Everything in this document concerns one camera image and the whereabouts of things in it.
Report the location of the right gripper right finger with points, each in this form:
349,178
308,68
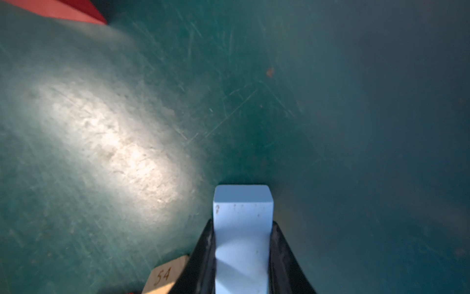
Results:
285,274

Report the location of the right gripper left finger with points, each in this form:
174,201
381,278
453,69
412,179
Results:
198,276

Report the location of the natural wood block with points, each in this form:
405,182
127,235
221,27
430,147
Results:
163,277

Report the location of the light blue block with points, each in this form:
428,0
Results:
243,219

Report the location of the red triangular block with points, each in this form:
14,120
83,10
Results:
74,10

